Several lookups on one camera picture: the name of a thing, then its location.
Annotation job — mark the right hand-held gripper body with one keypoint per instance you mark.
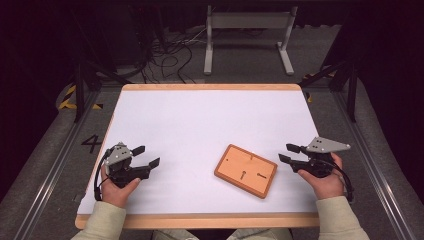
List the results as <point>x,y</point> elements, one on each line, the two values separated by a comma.
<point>325,145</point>

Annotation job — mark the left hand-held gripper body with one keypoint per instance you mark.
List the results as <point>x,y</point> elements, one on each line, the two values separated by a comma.
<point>120,157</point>

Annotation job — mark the wooden photo frame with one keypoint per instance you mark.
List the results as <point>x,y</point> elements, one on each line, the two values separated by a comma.
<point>246,176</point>

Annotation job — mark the person's left hand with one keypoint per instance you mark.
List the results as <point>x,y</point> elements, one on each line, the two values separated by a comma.
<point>116,195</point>

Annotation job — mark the person's right hand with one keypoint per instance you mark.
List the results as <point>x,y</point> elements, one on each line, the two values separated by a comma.
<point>328,186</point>

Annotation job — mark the yellow black striped floor tape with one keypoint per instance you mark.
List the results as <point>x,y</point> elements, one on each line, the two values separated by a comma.
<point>68,94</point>
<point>309,97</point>

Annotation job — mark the black metal stand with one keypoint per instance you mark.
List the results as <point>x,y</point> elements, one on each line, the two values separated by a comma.
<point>79,96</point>
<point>351,96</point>

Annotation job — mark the white table cover sheet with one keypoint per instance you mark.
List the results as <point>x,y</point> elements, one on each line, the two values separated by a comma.
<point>206,123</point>

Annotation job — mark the wooden table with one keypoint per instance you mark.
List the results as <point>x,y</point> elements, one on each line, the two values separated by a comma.
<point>200,221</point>

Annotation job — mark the person's left leg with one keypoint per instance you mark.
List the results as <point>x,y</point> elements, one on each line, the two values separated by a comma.
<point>173,235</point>

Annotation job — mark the person's leg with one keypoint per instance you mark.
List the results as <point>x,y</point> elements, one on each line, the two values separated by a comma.
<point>263,234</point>
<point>173,235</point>

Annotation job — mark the person's right leg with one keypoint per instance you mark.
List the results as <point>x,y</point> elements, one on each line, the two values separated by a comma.
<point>263,234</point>

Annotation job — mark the white metal stand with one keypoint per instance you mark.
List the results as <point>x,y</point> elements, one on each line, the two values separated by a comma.
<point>248,20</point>

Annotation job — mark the metal floor rail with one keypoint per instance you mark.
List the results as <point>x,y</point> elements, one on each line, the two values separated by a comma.
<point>55,170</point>
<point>373,166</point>

